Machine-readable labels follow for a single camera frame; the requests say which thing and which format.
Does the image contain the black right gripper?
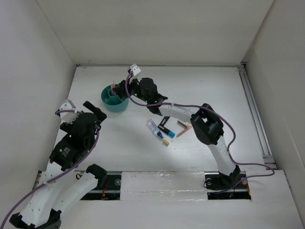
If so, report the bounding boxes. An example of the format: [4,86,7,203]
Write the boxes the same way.
[112,75,149,104]

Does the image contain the pink highlighter clear cap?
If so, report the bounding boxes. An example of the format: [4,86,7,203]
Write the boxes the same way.
[109,87,115,96]

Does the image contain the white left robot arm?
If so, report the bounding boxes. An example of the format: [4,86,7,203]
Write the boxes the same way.
[6,100,107,229]

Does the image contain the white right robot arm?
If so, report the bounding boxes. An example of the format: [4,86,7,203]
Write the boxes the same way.
[113,77,241,193]

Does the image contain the teal round desk organizer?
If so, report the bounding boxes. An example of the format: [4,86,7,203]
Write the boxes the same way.
[101,85,129,113]

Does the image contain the clear glue bottle blue cap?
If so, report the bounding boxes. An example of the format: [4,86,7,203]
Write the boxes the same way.
[147,119,164,139]

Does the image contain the black marker pink cap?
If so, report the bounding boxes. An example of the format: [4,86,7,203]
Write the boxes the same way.
[159,116,170,126]

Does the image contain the black marker blue cap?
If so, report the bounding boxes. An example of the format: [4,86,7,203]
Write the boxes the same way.
[158,125,175,138]

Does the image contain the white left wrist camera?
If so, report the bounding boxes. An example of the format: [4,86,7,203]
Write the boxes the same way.
[55,99,82,124]

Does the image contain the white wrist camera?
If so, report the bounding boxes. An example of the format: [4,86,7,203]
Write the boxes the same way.
[55,99,82,124]
[128,64,141,77]

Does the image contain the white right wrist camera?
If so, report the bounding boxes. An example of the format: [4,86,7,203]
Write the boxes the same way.
[128,64,141,77]

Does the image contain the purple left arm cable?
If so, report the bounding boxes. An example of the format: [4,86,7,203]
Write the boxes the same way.
[0,109,102,229]

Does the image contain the aluminium side rail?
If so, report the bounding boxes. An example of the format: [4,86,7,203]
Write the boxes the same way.
[237,62,277,170]

